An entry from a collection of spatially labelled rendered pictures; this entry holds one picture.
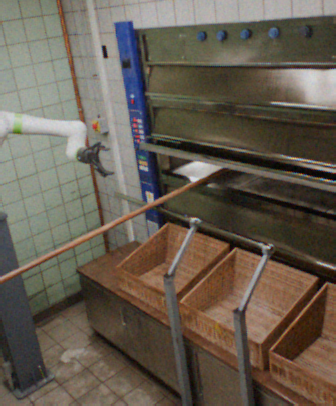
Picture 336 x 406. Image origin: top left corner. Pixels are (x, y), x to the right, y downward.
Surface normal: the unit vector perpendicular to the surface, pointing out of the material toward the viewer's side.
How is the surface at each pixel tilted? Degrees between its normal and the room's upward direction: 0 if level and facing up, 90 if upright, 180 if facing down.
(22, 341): 90
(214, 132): 70
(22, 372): 90
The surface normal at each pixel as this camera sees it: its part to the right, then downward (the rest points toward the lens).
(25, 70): 0.64, 0.18
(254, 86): -0.76, -0.02
